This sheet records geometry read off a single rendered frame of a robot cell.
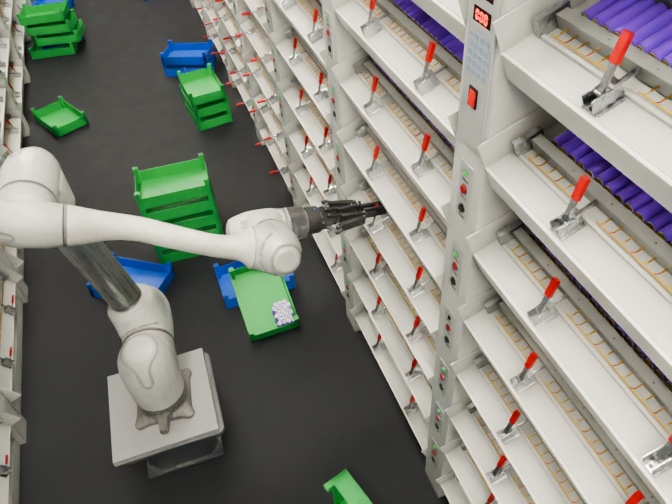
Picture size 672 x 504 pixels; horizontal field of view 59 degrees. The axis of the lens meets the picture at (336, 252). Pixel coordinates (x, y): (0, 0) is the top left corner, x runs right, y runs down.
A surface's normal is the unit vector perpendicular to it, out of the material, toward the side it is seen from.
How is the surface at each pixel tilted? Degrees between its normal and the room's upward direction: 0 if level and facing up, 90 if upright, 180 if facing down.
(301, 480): 0
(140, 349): 7
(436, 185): 22
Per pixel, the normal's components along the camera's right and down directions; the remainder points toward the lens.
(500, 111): 0.35, 0.64
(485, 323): -0.40, -0.55
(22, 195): 0.26, -0.62
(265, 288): 0.05, -0.47
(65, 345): -0.07, -0.71
